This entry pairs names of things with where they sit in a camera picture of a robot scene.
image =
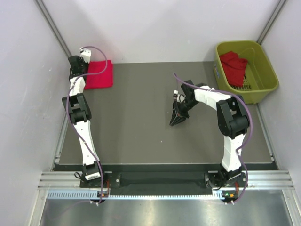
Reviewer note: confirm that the grey aluminium front rail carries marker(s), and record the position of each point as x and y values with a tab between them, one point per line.
257	180

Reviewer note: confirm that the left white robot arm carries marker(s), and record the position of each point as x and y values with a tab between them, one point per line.
79	115

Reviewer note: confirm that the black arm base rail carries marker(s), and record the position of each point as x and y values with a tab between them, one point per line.
163	179

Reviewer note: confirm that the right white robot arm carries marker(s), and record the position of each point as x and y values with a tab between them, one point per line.
233	123

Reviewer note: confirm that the bright pink t shirt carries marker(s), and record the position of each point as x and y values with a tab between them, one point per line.
100	80

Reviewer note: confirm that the slotted grey cable duct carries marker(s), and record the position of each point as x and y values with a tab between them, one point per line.
95	195

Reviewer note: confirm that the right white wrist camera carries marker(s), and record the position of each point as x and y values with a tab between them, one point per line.
178	97

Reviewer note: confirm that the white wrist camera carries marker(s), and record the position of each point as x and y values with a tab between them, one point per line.
85	54
178	97

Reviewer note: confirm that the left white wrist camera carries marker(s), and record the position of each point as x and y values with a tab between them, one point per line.
85	54

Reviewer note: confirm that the olive green plastic basket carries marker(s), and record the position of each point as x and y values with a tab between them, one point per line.
259	76

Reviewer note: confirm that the dark red t shirt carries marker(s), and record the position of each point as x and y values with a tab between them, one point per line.
234	68

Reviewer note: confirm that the aluminium frame post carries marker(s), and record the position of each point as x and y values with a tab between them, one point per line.
271	20
53	27

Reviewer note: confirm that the right aluminium frame post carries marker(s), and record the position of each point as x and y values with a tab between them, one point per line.
271	20

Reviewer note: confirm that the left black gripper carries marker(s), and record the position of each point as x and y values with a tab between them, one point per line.
81	59

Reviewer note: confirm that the left aluminium frame post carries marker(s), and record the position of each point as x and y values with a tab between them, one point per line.
53	27

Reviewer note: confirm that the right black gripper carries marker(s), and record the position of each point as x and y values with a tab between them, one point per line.
176	119

